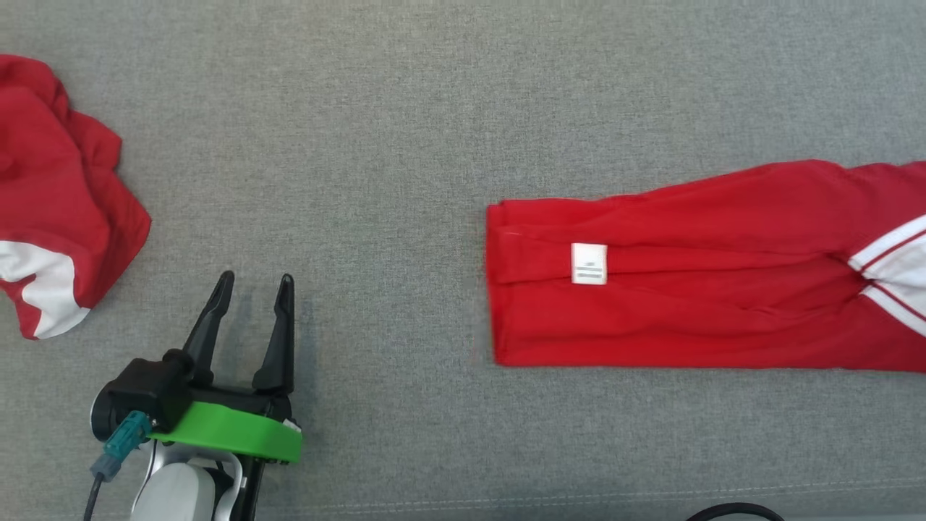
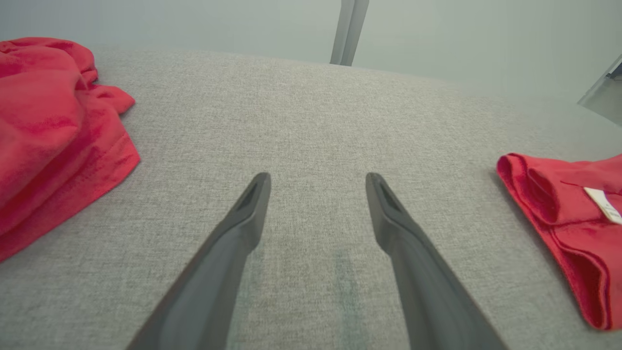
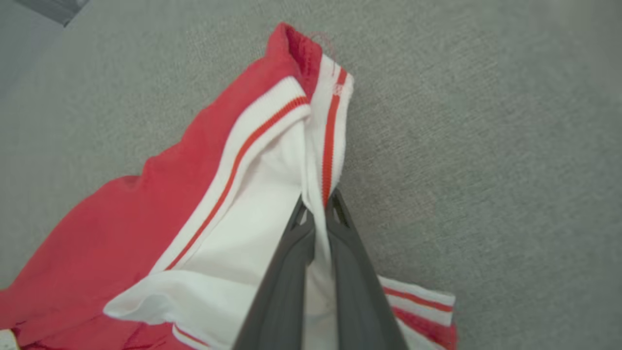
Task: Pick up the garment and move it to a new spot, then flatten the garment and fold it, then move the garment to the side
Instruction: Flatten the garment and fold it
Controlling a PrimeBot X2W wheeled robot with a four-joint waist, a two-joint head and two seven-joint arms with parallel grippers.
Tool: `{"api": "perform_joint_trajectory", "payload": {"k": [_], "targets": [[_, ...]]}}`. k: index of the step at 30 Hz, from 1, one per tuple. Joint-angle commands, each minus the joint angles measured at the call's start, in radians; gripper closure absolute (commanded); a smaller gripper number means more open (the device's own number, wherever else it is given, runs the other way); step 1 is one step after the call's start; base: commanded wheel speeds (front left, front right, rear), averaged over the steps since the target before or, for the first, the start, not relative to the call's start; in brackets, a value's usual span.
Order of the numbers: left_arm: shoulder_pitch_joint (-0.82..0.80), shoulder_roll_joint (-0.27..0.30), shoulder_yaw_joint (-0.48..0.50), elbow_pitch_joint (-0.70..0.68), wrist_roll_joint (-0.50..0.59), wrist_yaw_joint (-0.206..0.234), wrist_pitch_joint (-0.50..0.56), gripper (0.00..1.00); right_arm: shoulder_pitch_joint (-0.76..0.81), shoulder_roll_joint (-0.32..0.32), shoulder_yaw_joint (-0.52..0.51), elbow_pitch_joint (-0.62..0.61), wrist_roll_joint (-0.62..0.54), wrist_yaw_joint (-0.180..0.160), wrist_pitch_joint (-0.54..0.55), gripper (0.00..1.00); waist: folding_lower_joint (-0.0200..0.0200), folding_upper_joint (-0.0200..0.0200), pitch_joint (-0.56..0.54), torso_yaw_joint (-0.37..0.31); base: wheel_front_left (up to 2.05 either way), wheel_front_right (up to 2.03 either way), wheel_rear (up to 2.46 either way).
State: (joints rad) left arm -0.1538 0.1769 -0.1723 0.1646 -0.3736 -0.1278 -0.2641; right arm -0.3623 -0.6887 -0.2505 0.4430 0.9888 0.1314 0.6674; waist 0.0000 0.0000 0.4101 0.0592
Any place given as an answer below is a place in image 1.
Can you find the red white basketball jersey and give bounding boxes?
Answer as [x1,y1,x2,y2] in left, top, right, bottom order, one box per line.
[485,159,926,374]

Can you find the teal left camera connector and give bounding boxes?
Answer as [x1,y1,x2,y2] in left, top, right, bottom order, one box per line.
[90,410,154,483]

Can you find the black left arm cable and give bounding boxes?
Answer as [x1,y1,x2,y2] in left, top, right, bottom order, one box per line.
[82,474,106,521]

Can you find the red shorts with white stripe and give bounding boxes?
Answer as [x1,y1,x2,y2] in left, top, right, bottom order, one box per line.
[0,54,153,341]

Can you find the grey fabric sofa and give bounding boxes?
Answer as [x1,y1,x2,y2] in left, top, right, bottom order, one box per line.
[0,0,926,521]

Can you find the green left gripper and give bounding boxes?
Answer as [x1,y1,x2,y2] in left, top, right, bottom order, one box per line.
[148,271,304,465]

